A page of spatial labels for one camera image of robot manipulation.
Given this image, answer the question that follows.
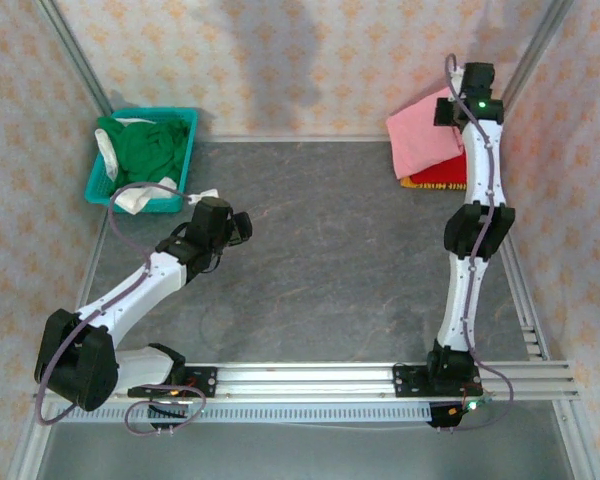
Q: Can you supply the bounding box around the pink t-shirt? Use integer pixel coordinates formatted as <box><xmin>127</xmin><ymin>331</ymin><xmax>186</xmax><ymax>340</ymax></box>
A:
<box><xmin>385</xmin><ymin>84</ymin><xmax>469</xmax><ymax>180</ymax></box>

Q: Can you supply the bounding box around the red folded t-shirt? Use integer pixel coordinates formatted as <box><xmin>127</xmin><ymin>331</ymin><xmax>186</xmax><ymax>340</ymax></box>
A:
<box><xmin>409</xmin><ymin>154</ymin><xmax>469</xmax><ymax>185</ymax></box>

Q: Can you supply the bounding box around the white t-shirt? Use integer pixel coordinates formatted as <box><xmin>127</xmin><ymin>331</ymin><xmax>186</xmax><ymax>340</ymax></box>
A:
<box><xmin>95</xmin><ymin>117</ymin><xmax>181</xmax><ymax>215</ymax></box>

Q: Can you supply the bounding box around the green t-shirt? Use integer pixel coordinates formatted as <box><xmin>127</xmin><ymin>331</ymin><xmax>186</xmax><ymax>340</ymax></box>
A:
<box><xmin>98</xmin><ymin>115</ymin><xmax>191</xmax><ymax>189</ymax></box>

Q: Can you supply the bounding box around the teal plastic basket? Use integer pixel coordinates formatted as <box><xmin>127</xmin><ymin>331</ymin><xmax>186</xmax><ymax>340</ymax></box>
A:
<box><xmin>84</xmin><ymin>106</ymin><xmax>200</xmax><ymax>215</ymax></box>

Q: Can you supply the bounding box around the grey metal lower panel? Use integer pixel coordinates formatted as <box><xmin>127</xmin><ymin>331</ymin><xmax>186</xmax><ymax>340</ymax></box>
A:
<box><xmin>33</xmin><ymin>422</ymin><xmax>577</xmax><ymax>480</ymax></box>

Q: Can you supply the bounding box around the aluminium upright frame post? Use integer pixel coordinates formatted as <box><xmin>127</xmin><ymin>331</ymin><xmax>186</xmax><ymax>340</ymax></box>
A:
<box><xmin>486</xmin><ymin>0</ymin><xmax>575</xmax><ymax>129</ymax></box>
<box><xmin>33</xmin><ymin>0</ymin><xmax>114</xmax><ymax>119</ymax></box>

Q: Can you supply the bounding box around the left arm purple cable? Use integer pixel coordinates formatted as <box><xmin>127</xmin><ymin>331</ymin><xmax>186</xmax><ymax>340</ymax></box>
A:
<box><xmin>34</xmin><ymin>181</ymin><xmax>205</xmax><ymax>437</ymax></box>

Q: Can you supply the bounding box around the aluminium table end rail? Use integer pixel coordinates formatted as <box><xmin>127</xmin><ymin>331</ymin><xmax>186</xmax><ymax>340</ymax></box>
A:
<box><xmin>208</xmin><ymin>133</ymin><xmax>394</xmax><ymax>145</ymax></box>

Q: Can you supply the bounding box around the aluminium table side rail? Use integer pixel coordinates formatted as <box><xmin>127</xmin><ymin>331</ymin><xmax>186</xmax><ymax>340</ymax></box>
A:
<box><xmin>58</xmin><ymin>204</ymin><xmax>112</xmax><ymax>362</ymax></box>
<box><xmin>486</xmin><ymin>192</ymin><xmax>551</xmax><ymax>362</ymax></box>

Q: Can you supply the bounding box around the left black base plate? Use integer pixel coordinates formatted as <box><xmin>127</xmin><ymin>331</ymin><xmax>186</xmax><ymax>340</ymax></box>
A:
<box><xmin>127</xmin><ymin>365</ymin><xmax>219</xmax><ymax>400</ymax></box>

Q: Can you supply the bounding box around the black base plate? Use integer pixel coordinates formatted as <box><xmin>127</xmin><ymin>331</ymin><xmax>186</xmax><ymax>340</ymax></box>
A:
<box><xmin>127</xmin><ymin>365</ymin><xmax>219</xmax><ymax>400</ymax></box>
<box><xmin>393</xmin><ymin>363</ymin><xmax>482</xmax><ymax>400</ymax></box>

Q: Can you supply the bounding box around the long aluminium base rail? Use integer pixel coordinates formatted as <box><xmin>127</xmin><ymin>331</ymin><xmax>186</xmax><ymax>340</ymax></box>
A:
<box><xmin>33</xmin><ymin>362</ymin><xmax>580</xmax><ymax>402</ymax></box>

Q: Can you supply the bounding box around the slotted grey cable duct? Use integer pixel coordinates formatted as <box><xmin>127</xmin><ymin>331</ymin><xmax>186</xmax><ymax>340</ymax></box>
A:
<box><xmin>53</xmin><ymin>402</ymin><xmax>434</xmax><ymax>425</ymax></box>

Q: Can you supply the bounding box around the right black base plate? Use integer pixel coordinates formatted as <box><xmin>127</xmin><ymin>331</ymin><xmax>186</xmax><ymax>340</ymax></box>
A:
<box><xmin>393</xmin><ymin>363</ymin><xmax>482</xmax><ymax>400</ymax></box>

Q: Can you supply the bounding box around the aluminium lower frame leg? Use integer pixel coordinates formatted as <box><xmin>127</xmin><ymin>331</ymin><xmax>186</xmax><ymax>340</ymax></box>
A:
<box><xmin>551</xmin><ymin>399</ymin><xmax>600</xmax><ymax>480</ymax></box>
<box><xmin>5</xmin><ymin>399</ymin><xmax>57</xmax><ymax>480</ymax></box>

